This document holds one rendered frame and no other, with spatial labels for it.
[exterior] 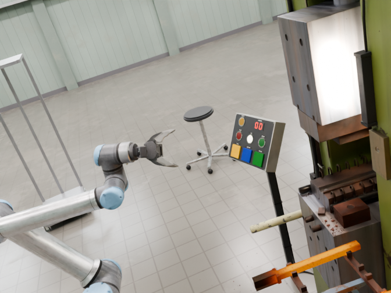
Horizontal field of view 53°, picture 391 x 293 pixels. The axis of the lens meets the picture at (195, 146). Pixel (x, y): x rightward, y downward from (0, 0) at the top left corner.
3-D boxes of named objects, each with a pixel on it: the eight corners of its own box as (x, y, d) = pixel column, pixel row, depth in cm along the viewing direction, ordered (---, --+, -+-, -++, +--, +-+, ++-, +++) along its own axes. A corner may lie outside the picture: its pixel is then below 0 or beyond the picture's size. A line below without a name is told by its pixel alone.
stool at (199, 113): (225, 145, 484) (212, 97, 458) (241, 164, 429) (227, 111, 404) (181, 160, 479) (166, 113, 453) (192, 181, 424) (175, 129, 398)
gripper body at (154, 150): (163, 140, 166) (137, 143, 169) (156, 140, 157) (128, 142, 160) (164, 158, 165) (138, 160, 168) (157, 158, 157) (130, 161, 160)
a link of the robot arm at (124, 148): (117, 142, 161) (119, 165, 160) (128, 140, 159) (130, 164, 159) (126, 142, 169) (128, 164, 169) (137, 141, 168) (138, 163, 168)
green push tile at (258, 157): (260, 167, 213) (263, 153, 211) (251, 164, 219) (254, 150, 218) (263, 167, 213) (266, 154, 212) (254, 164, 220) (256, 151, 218)
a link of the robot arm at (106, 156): (104, 161, 174) (98, 141, 170) (130, 158, 171) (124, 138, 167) (95, 171, 166) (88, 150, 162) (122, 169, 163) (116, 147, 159)
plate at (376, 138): (386, 180, 138) (383, 138, 131) (372, 170, 146) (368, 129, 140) (391, 179, 138) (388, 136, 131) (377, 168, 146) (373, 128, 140)
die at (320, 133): (319, 143, 158) (316, 122, 154) (300, 127, 176) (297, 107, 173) (416, 112, 159) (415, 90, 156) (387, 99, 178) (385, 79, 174)
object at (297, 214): (252, 236, 223) (251, 229, 221) (250, 231, 228) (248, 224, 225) (324, 213, 224) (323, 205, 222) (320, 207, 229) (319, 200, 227)
